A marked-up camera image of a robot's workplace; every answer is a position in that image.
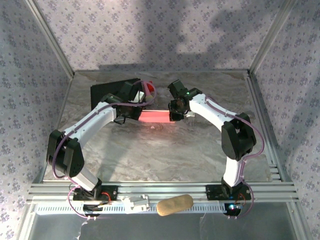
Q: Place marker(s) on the black flat box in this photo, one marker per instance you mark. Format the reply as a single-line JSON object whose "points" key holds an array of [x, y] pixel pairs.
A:
{"points": [[105, 90]]}

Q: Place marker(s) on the aluminium corner post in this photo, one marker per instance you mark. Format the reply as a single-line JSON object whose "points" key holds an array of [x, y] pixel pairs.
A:
{"points": [[51, 37], [270, 37]]}

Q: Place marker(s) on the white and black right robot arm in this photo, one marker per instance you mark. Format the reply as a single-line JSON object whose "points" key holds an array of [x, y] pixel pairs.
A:
{"points": [[215, 112]]}

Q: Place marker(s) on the tan oval pad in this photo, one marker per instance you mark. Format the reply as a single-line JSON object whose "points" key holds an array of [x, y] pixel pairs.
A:
{"points": [[175, 205]]}

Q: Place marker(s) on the aluminium frame rail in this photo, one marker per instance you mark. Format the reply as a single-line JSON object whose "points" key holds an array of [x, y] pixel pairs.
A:
{"points": [[162, 187]]}

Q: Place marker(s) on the white plastic connector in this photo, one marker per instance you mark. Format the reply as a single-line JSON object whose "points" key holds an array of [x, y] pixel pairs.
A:
{"points": [[136, 203]]}

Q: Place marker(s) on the pink sheet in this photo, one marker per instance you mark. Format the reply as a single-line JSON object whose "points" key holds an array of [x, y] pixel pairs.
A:
{"points": [[155, 116]]}

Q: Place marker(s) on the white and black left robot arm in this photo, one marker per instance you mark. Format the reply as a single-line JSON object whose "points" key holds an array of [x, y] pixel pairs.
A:
{"points": [[85, 125]]}

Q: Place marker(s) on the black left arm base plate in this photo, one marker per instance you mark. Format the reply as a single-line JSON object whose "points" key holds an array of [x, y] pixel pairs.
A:
{"points": [[111, 193]]}

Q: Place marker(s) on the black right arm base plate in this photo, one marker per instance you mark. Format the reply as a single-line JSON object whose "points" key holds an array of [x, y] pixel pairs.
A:
{"points": [[213, 192]]}

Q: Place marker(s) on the black board with LED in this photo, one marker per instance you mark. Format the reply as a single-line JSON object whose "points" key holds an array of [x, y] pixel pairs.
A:
{"points": [[232, 208]]}

